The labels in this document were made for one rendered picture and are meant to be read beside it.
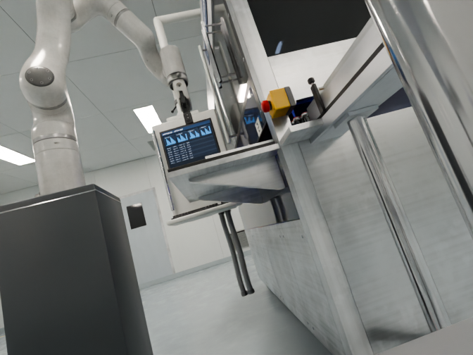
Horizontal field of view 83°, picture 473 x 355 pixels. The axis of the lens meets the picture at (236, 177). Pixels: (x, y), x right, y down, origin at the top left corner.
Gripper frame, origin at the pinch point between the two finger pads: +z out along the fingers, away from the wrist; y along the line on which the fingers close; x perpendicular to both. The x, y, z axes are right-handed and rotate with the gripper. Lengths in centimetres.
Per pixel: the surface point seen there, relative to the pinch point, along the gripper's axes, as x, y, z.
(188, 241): 70, 544, 41
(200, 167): 0.7, -11.0, 23.7
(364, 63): -39, -51, 21
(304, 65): -47.3, -12.3, -4.0
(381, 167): -45, -34, 43
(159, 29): 2, 95, -127
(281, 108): -29.8, -21.1, 14.4
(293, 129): -29.3, -25.9, 23.6
